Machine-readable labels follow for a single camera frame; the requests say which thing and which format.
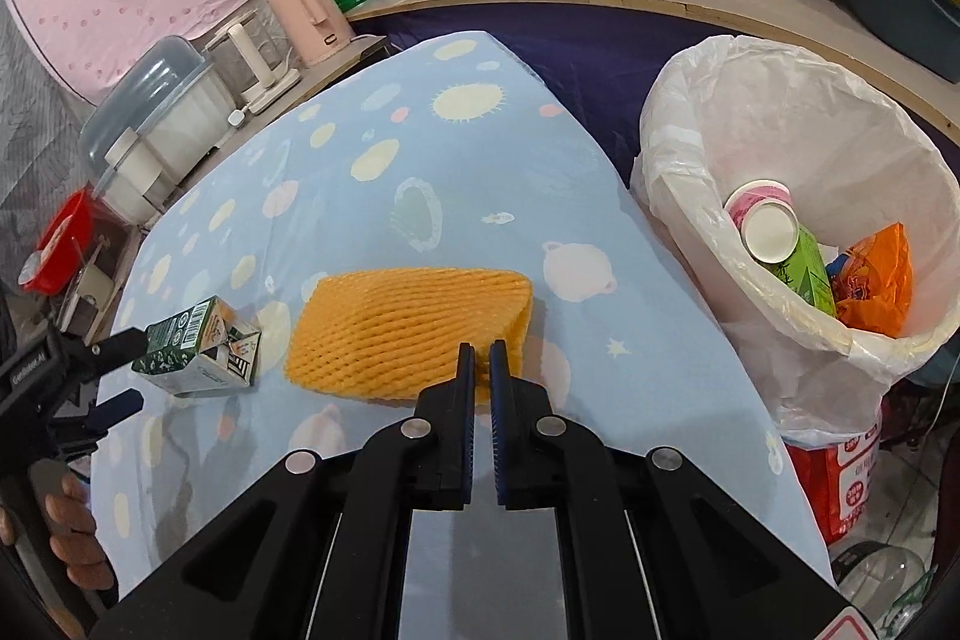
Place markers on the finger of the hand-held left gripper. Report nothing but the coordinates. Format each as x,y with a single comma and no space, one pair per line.
112,344
116,406

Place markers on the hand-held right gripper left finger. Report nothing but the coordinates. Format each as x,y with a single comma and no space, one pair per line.
466,415

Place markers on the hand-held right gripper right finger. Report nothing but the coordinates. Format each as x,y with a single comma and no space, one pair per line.
501,422

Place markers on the green drink carton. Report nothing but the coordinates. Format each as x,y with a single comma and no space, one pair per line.
191,340
806,272

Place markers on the yellow foam fruit net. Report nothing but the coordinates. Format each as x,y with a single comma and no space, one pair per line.
405,332

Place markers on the white lined trash bin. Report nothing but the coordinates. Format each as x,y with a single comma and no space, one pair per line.
697,280

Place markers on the pink white paper cup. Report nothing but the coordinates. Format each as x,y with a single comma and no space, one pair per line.
765,224

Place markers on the red white printed bin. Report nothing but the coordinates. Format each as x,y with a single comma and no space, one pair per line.
840,482

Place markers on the orange plastic bag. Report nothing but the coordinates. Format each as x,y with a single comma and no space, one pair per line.
877,287

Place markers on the person's left hand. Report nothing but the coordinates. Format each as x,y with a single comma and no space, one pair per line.
75,520

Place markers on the red plastic basin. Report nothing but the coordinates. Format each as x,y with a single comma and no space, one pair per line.
64,242

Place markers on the white jar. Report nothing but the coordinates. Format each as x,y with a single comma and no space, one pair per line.
135,179

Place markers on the grey patterned cloth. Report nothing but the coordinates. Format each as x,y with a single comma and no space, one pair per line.
37,123

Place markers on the white power plug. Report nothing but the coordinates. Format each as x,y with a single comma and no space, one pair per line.
236,119

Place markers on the lidded plastic dish box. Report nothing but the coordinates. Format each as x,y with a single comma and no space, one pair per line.
172,93

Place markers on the glass white electric kettle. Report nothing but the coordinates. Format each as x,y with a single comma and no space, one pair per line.
251,59

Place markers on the pink electric kettle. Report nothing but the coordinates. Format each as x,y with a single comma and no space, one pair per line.
307,18

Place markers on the dark purple cloth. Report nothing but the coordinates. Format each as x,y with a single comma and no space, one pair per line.
600,55

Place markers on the clear glass jar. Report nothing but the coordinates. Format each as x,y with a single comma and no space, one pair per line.
885,580

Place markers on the blue-grey plastic basin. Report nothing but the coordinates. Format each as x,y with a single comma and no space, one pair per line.
900,14

